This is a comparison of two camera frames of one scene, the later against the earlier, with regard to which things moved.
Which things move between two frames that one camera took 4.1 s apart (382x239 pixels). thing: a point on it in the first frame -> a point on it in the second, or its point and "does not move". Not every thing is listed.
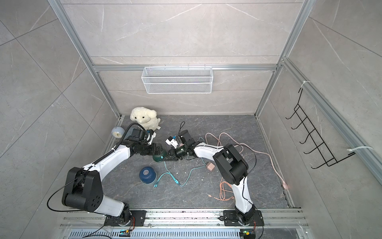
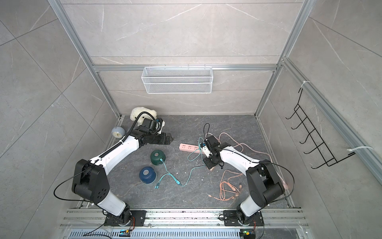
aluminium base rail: [286, 224] does not move
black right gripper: [174, 154] -> [208, 163]
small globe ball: [118, 132] does not move
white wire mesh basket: [177, 80] does not move
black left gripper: [153, 151] -> [163, 142]
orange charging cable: [222, 191] does not move
